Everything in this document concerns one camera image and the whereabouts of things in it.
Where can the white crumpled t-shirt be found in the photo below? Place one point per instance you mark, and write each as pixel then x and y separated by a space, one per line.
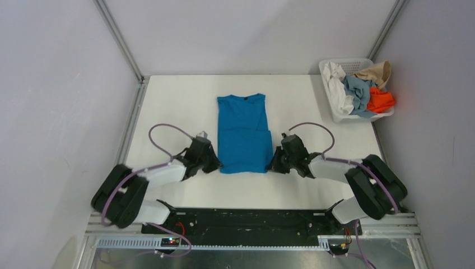
pixel 334 75

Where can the grey-blue crumpled t-shirt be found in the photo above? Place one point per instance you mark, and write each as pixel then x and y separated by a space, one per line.
pixel 360 91

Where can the aluminium right corner post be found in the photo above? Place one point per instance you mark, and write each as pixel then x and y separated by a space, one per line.
pixel 384 32

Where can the aluminium corner post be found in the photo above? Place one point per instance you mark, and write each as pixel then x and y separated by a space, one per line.
pixel 384 32
pixel 118 37

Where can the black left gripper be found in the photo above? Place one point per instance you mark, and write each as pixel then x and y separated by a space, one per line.
pixel 215 163

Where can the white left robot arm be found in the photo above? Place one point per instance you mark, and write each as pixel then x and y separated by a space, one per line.
pixel 121 197

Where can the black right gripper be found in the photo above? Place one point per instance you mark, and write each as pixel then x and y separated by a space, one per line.
pixel 274 165

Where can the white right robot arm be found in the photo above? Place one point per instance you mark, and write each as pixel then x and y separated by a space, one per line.
pixel 377 190

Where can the right controller board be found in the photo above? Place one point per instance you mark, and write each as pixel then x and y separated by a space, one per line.
pixel 338 249

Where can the aluminium left corner post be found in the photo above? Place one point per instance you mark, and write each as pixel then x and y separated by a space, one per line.
pixel 118 37

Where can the aluminium front frame rail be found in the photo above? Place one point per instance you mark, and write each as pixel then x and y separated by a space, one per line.
pixel 147 236

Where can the orange crumpled t-shirt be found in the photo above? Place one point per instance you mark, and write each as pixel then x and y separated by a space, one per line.
pixel 380 100

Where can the bright blue t-shirt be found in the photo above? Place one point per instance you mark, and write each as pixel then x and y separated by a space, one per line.
pixel 244 139

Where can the left controller board with LEDs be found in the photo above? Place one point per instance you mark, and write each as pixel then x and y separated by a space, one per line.
pixel 170 242

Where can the white plastic laundry basket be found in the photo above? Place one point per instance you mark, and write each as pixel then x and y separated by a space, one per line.
pixel 351 66

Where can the beige crumpled t-shirt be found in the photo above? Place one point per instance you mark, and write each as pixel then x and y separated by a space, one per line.
pixel 379 73

